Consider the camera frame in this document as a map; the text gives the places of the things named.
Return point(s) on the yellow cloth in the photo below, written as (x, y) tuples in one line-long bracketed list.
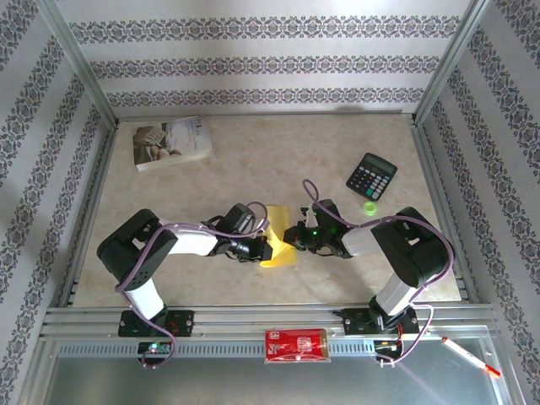
[(280, 215)]

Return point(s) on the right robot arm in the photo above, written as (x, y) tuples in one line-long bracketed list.
[(409, 249)]

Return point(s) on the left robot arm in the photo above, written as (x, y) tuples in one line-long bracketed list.
[(131, 249)]

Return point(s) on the sheet metal shelf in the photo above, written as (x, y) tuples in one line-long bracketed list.
[(253, 384)]

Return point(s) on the black calculator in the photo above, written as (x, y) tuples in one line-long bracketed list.
[(371, 175)]

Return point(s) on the red packet in plastic sleeve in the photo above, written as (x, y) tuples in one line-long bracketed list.
[(295, 343)]

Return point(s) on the slotted metal strip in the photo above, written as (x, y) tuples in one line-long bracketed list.
[(211, 348)]

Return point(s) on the paperback book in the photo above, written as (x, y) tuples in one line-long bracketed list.
[(169, 143)]

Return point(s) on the white pen with red cap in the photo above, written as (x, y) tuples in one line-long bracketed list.
[(464, 353)]

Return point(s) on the aluminium front frame rail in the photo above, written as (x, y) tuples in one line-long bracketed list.
[(253, 316)]

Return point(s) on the aluminium frame rail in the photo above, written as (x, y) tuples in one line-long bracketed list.
[(253, 115), (253, 316)]

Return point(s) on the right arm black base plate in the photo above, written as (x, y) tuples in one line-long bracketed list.
[(354, 322)]

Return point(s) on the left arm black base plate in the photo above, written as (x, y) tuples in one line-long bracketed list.
[(181, 322)]

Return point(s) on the aluminium back frame rail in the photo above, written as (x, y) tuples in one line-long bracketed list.
[(253, 115)]

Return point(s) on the right aluminium side rail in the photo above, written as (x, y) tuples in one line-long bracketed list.
[(443, 211)]

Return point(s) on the aluminium side rail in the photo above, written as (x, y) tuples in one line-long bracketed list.
[(443, 211), (90, 211)]

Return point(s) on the left aluminium side rail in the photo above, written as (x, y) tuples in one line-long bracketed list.
[(90, 211)]

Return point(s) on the right aluminium frame post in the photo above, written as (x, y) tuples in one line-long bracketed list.
[(451, 55)]

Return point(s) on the aluminium frame post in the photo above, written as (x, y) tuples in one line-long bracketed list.
[(71, 55), (451, 55)]

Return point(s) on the left aluminium frame post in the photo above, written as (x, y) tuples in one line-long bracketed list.
[(71, 55)]

